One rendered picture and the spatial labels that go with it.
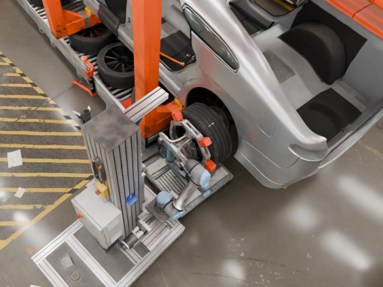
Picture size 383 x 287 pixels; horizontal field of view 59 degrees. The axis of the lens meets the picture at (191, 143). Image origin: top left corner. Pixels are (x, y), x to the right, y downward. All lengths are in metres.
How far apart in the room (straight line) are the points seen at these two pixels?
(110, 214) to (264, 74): 1.62
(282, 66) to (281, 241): 1.99
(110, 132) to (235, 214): 2.39
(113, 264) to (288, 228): 2.01
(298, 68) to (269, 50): 0.40
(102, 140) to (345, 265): 3.19
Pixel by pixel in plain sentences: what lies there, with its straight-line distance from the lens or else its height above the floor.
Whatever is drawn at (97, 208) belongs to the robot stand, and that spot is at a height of 1.23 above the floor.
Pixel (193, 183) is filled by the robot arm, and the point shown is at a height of 1.30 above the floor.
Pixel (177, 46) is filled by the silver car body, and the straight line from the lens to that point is 4.41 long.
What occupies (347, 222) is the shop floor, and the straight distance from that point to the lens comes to 4.58.
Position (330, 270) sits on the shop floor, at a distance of 4.27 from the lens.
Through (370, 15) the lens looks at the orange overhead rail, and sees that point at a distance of 1.45.
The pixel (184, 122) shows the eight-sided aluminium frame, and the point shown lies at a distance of 3.21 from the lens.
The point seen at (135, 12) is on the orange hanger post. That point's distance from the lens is 2.71.
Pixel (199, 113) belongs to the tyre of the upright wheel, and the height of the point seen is 1.17.
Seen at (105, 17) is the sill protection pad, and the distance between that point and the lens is 4.62.
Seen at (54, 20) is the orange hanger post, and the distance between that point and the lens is 4.80.
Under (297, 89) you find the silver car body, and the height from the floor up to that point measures 0.96.
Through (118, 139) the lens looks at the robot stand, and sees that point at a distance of 2.00.
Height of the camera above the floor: 3.69
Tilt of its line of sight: 56 degrees down
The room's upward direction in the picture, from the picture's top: 12 degrees clockwise
